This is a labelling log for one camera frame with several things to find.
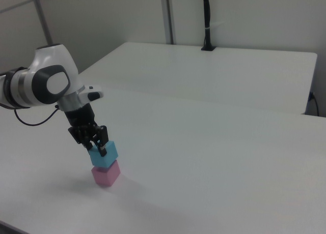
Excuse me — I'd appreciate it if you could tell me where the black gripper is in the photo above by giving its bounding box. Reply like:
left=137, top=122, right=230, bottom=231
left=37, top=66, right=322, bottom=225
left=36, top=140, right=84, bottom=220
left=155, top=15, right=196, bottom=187
left=63, top=103, right=109, bottom=158

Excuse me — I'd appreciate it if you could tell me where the blue cube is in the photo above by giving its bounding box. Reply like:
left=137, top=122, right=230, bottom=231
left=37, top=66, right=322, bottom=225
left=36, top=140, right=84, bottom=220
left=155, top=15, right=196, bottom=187
left=88, top=140, right=120, bottom=168

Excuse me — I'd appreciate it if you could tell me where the pink cube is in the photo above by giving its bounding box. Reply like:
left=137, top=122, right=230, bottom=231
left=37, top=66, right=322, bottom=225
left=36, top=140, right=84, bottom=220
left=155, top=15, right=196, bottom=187
left=91, top=160, right=121, bottom=187

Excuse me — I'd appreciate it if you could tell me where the white table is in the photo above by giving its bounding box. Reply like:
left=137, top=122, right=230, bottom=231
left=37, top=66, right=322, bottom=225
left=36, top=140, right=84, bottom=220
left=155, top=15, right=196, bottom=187
left=76, top=42, right=318, bottom=115

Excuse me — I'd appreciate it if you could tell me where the black pole with base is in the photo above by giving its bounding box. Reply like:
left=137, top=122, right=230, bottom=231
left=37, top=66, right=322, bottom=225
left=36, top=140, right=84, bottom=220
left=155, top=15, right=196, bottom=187
left=201, top=0, right=218, bottom=52

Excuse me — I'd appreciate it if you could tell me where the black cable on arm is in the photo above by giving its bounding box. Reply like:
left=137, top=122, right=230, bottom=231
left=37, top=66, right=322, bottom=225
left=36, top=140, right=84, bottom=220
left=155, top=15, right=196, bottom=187
left=0, top=103, right=61, bottom=127

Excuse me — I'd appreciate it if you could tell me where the thin grey metal frame post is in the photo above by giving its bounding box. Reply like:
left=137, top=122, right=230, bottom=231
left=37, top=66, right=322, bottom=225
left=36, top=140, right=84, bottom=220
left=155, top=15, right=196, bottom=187
left=30, top=0, right=55, bottom=46

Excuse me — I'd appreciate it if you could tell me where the wide grey metal frame post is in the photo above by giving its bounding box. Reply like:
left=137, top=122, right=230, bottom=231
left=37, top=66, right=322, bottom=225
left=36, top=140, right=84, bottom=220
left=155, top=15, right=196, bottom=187
left=160, top=0, right=177, bottom=45

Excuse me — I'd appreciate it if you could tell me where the black cable at table edge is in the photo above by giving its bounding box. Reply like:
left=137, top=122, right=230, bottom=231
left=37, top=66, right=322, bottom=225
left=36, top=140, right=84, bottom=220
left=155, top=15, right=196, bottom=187
left=309, top=91, right=320, bottom=117

